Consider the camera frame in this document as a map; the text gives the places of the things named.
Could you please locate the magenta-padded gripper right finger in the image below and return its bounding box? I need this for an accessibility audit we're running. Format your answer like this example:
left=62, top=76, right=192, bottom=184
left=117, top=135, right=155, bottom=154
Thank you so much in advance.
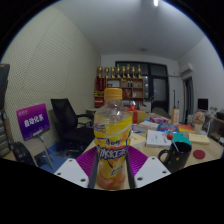
left=126, top=145, right=172, bottom=189

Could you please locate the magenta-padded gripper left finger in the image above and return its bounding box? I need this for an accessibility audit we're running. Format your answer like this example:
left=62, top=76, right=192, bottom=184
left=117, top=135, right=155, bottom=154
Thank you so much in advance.
left=54, top=146, right=100, bottom=189

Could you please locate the yellow drink bottle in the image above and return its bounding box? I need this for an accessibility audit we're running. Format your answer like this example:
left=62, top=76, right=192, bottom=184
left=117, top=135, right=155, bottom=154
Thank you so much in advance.
left=93, top=87, right=134, bottom=191

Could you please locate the beige notebook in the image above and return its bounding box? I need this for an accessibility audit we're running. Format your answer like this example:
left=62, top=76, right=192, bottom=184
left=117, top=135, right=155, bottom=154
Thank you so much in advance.
left=130, top=132, right=147, bottom=148

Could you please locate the white book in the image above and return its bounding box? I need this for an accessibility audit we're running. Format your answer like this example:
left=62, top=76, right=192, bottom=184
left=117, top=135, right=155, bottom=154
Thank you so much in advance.
left=145, top=129, right=173, bottom=149

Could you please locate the black office chair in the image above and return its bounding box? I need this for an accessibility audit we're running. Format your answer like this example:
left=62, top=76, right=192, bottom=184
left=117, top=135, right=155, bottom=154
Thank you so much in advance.
left=50, top=98, right=96, bottom=151

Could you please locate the black polka-dot mug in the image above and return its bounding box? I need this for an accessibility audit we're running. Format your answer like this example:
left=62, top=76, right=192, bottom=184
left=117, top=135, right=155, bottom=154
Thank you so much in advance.
left=157, top=141, right=193, bottom=174

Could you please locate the red lollipop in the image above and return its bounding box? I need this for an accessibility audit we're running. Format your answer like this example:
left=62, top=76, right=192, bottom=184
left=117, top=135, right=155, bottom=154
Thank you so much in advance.
left=166, top=133, right=181, bottom=154

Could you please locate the blue printed book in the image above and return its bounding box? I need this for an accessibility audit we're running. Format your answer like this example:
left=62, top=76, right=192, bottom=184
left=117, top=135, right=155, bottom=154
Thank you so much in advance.
left=157, top=123, right=179, bottom=133

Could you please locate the pink printed box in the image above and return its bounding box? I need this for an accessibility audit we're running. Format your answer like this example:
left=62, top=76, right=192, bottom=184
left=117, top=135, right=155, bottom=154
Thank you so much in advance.
left=149, top=116, right=170, bottom=125

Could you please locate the yellow gift box red ribbon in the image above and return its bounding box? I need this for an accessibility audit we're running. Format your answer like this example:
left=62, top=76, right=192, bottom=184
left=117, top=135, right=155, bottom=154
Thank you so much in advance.
left=125, top=104, right=147, bottom=125

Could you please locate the orange book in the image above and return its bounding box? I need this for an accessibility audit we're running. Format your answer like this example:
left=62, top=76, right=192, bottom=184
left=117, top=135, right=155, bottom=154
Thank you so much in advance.
left=176, top=124, right=195, bottom=133

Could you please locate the orange-beige upright box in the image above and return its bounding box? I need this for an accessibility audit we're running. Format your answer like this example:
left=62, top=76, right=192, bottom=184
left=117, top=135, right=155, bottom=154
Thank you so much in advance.
left=170, top=108, right=181, bottom=126

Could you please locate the red round coaster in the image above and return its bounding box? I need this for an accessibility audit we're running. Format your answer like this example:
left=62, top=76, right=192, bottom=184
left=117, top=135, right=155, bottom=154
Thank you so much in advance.
left=192, top=149, right=206, bottom=160

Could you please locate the black backpack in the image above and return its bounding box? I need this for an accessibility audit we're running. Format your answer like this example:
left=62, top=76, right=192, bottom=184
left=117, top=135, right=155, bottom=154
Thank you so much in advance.
left=11, top=141, right=36, bottom=167

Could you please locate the yellow paper envelope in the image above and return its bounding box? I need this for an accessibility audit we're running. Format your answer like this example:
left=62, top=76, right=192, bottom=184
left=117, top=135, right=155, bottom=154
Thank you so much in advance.
left=188, top=132, right=211, bottom=145

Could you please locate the purple sign on stand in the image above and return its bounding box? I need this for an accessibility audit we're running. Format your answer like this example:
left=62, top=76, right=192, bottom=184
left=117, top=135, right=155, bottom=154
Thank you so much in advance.
left=15, top=103, right=56, bottom=172

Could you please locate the pink potted flower plant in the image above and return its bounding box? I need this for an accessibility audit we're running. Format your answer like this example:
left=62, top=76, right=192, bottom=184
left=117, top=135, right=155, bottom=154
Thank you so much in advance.
left=193, top=111, right=206, bottom=134

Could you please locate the wooden shelf unit with trophies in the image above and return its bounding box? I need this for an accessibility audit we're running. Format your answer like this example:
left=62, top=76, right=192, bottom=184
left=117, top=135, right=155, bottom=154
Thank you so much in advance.
left=94, top=63, right=145, bottom=108

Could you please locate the black framed glass door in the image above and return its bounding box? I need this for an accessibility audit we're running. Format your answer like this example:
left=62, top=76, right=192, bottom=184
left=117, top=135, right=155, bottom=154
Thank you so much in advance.
left=115, top=60, right=170, bottom=113

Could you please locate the wooden side desk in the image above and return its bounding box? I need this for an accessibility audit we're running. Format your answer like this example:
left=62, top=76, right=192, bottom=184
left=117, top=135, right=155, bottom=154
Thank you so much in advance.
left=206, top=111, right=224, bottom=144

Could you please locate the black computer monitor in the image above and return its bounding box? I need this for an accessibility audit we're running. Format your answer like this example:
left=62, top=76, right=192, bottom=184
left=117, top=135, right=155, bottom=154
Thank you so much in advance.
left=197, top=98, right=210, bottom=112

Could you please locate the white air conditioner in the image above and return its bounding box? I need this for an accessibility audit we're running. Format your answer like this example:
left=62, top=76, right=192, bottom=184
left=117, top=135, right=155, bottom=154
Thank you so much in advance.
left=179, top=62, right=194, bottom=79

